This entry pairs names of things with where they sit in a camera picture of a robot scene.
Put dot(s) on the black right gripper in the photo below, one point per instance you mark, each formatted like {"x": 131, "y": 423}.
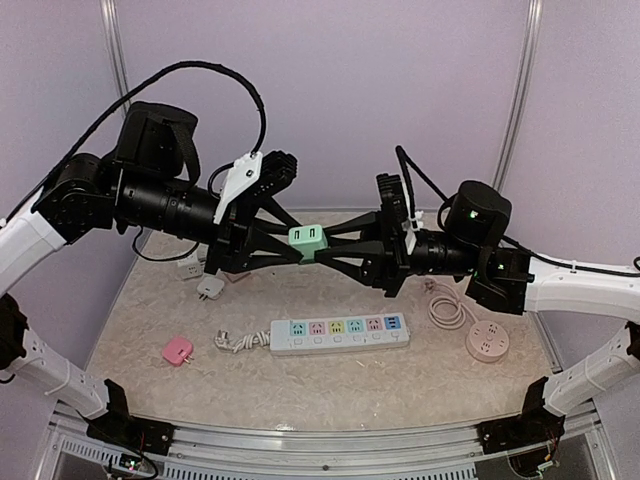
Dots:
{"x": 388, "y": 260}

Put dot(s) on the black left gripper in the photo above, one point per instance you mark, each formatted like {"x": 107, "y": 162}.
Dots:
{"x": 232, "y": 242}

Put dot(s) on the green cube plug adapter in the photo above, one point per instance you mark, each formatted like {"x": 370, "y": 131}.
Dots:
{"x": 307, "y": 240}

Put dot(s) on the pink plug adapter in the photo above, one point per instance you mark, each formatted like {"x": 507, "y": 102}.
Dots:
{"x": 178, "y": 351}

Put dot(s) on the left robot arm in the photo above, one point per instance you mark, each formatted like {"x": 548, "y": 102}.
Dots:
{"x": 149, "y": 180}

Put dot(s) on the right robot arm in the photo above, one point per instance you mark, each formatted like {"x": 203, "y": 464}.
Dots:
{"x": 507, "y": 279}

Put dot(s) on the white small plug adapter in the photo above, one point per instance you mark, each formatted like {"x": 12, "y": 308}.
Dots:
{"x": 210, "y": 288}

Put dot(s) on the pink cube socket adapter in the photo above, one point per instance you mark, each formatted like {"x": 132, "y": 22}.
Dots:
{"x": 235, "y": 277}

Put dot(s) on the white cube adapter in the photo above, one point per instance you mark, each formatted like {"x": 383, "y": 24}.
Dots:
{"x": 190, "y": 267}

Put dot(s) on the white multicolour power strip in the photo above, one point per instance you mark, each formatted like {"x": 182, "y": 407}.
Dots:
{"x": 338, "y": 334}

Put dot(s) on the pink round socket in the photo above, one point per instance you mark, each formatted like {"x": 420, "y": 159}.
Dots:
{"x": 487, "y": 342}

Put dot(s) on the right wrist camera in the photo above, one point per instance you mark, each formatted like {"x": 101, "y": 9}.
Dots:
{"x": 398, "y": 225}

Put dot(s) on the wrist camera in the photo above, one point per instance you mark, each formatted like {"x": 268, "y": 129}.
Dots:
{"x": 249, "y": 184}
{"x": 398, "y": 225}

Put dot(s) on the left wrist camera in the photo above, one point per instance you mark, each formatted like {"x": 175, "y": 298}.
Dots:
{"x": 249, "y": 184}

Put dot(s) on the white power strip cord plug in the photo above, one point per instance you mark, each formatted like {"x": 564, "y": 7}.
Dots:
{"x": 247, "y": 342}

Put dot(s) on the aluminium front frame rail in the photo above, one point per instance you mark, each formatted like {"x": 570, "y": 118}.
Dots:
{"x": 450, "y": 451}

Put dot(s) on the right aluminium corner post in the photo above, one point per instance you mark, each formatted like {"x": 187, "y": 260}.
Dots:
{"x": 520, "y": 94}

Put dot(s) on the aluminium corner post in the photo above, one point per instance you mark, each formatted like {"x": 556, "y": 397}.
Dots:
{"x": 520, "y": 94}
{"x": 109, "y": 15}

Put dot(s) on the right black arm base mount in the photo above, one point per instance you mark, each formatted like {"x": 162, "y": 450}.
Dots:
{"x": 533, "y": 424}

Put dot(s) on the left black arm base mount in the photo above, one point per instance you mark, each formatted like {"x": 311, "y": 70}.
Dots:
{"x": 117, "y": 426}

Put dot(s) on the left aluminium corner post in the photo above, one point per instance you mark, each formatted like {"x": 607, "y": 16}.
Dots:
{"x": 109, "y": 15}

